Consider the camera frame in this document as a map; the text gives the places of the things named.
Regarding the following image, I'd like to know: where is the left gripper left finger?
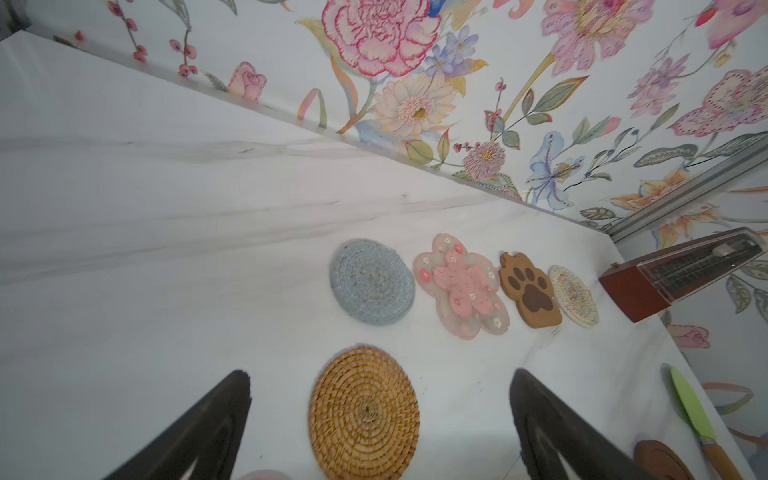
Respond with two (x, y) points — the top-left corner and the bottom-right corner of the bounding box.
(108, 370), (252, 479)

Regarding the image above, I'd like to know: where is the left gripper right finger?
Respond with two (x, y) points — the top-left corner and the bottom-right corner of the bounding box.
(509, 369), (651, 479)

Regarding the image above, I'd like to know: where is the brown wooden round coaster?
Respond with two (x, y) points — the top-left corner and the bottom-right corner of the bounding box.
(633, 440), (694, 480)

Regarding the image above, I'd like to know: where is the colourful embroidered coaster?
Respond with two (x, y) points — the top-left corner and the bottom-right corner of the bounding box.
(549, 265), (600, 328)

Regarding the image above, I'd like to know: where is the brown paw coaster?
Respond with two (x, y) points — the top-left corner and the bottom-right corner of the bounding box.
(499, 252), (562, 329)

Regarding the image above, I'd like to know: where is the pink flower coaster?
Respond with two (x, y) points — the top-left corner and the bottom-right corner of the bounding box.
(413, 233), (510, 340)
(238, 470), (291, 480)

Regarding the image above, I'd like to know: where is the grey woven coaster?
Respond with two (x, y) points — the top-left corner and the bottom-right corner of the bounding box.
(329, 239), (415, 326)

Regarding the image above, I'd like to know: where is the rattan woven coaster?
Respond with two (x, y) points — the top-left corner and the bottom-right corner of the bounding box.
(308, 345), (420, 479)

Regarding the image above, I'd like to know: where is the red brown metronome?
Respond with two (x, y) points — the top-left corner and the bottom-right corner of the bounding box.
(599, 227), (767, 323)

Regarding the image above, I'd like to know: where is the green spatula wooden handle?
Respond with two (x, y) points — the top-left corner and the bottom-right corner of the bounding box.
(669, 367), (743, 480)

